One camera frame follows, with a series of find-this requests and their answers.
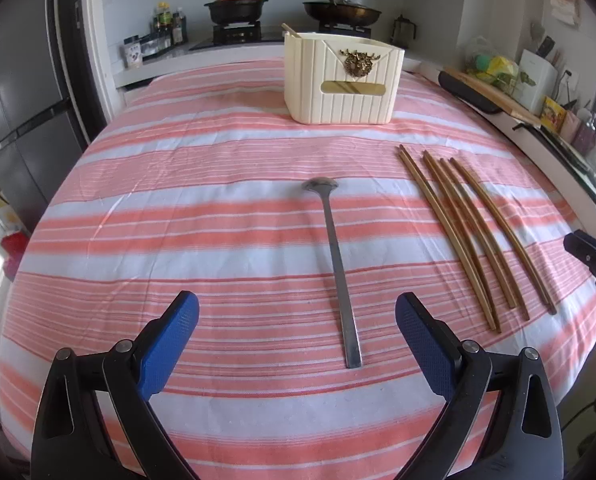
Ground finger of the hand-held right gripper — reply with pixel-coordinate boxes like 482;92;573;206
563;231;596;293

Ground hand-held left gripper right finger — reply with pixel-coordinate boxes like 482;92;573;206
395;292;564;480

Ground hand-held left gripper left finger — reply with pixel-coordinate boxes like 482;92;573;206
30;290;200;480

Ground metal spoon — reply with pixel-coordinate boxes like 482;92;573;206
302;176;363;369

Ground cream ribbed utensil holder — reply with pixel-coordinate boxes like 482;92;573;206
284;31;405;126

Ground pink white striped tablecloth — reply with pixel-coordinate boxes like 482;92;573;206
0;57;596;480

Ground yellow seasoning packet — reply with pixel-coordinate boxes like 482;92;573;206
540;97;569;132

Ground white knife block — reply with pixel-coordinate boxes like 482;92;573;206
519;35;560;112

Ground wooden cutting board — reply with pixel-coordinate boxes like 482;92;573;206
438;65;544;127

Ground plastic bag with sponges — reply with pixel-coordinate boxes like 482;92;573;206
462;35;521;88

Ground white kitchen counter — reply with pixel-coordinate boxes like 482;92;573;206
112;35;429;92

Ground condiment bottles and jars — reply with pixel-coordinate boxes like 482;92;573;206
136;30;175;59

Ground black gas stove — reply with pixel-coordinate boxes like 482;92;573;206
188;20;363;52

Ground yellow cap sauce bottle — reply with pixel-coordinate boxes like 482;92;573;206
155;2;173;43

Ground wok with glass lid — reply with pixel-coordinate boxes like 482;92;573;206
303;0;382;28

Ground black pot with orange lid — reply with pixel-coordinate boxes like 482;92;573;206
204;0;269;26

